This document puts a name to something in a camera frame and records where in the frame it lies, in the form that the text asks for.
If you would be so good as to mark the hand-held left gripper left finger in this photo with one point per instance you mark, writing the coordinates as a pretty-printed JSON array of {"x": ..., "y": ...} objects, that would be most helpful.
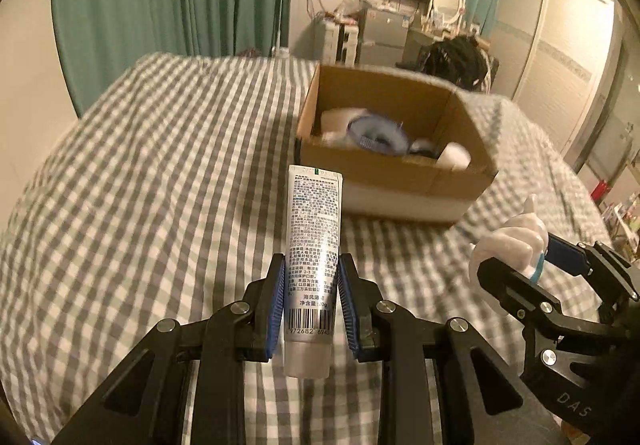
[{"x": 277, "y": 310}]

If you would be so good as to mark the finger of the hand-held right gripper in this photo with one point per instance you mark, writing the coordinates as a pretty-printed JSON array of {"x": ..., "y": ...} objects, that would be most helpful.
[
  {"x": 520, "y": 295},
  {"x": 570, "y": 255}
]

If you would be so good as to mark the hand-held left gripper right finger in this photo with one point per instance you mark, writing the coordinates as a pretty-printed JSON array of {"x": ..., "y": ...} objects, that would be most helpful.
[{"x": 347, "y": 310}]

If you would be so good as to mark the white sock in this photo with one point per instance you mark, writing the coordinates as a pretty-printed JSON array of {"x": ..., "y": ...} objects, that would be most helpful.
[{"x": 515, "y": 240}]

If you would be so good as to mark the silver toothpaste tube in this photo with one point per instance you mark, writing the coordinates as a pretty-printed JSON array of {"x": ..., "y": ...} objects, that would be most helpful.
[{"x": 312, "y": 245}]

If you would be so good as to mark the cardboard box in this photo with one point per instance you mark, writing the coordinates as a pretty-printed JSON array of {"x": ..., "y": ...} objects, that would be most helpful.
[{"x": 400, "y": 180}]

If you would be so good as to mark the round plastic container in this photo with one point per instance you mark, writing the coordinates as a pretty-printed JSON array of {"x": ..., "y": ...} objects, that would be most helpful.
[{"x": 377, "y": 132}]

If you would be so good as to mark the cluttered shelf items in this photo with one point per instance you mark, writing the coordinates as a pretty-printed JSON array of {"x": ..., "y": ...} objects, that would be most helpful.
[{"x": 625, "y": 225}]

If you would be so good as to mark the red bottle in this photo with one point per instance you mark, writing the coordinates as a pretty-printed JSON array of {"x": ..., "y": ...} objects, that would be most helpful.
[{"x": 600, "y": 190}]

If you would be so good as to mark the white paper roll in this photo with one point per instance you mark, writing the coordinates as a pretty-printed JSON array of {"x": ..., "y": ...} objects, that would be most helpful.
[{"x": 452, "y": 157}]

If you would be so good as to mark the grey checkered blanket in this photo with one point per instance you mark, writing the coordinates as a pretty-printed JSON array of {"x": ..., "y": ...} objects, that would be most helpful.
[{"x": 150, "y": 200}]

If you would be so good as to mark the white rolled cloth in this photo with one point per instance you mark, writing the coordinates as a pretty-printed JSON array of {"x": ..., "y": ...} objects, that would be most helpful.
[{"x": 337, "y": 122}]

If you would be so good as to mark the white louvred wardrobe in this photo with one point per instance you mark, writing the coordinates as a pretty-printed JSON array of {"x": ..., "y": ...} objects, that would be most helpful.
[{"x": 555, "y": 65}]

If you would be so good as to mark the black bag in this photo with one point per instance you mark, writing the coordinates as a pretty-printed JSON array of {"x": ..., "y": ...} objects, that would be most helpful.
[{"x": 455, "y": 62}]

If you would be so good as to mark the clear water jug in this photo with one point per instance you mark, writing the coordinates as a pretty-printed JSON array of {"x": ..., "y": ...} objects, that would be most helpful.
[{"x": 281, "y": 52}]

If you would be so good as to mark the white dressing table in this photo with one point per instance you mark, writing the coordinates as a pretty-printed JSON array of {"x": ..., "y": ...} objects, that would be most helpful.
[{"x": 417, "y": 42}]

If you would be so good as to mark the white suitcase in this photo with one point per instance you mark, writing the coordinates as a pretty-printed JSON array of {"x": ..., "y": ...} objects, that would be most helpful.
[{"x": 335, "y": 42}]

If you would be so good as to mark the small silver fridge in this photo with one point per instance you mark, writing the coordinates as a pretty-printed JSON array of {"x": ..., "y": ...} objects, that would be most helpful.
[{"x": 382, "y": 35}]

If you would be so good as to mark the oval white vanity mirror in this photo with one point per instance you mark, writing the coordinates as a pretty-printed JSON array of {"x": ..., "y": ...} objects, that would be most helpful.
[{"x": 446, "y": 0}]

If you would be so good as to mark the clear plastic bag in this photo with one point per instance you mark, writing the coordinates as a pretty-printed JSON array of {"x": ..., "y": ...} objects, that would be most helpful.
[{"x": 355, "y": 5}]

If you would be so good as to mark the wide green curtain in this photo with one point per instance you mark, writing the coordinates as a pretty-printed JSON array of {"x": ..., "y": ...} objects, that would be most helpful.
[{"x": 150, "y": 0}]

